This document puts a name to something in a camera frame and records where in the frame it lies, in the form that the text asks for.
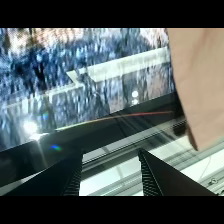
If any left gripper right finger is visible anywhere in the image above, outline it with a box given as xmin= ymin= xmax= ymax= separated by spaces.
xmin=137 ymin=147 xmax=217 ymax=197

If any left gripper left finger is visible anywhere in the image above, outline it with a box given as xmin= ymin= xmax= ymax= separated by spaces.
xmin=4 ymin=148 xmax=84 ymax=197

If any pale pink garment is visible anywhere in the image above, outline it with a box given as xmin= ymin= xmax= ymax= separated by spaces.
xmin=166 ymin=27 xmax=224 ymax=152

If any silver frame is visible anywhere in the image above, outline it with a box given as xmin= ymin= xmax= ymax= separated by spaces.
xmin=79 ymin=119 xmax=224 ymax=197

